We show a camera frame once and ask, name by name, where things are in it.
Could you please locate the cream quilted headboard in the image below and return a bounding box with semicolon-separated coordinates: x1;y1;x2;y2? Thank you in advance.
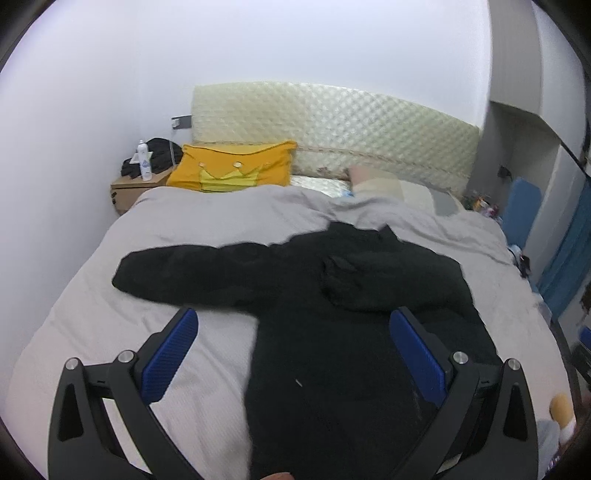
191;82;480;197

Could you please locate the blue curtain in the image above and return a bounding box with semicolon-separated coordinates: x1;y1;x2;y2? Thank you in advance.
537;180;591;322

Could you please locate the white spray bottle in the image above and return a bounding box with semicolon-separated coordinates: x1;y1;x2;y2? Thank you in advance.
137;140;153;181

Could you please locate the beige pillow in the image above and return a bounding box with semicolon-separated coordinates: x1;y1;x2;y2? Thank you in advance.
347;166;465;217

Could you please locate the wooden nightstand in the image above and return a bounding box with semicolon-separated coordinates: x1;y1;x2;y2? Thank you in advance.
110;165;178;216

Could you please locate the grey bed blanket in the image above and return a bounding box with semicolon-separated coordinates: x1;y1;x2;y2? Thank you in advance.
4;184;575;480

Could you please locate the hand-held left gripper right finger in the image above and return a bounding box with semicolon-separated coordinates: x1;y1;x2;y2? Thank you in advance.
388;306;540;480

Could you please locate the yellow plush toy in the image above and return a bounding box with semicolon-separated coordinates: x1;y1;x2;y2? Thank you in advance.
549;393;578;444

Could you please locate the clutter of small toys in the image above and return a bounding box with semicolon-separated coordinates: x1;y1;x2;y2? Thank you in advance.
466;193;502;219

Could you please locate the black sweater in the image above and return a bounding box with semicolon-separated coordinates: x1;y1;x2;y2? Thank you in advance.
112;222;505;480

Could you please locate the black bag on nightstand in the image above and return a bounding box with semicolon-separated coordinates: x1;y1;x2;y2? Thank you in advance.
121;137;184;179

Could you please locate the yellow crown pillow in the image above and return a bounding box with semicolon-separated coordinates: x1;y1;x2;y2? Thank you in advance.
166;141;297;193

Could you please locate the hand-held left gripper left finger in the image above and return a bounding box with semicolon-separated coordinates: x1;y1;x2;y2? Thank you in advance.
47;308;202;480

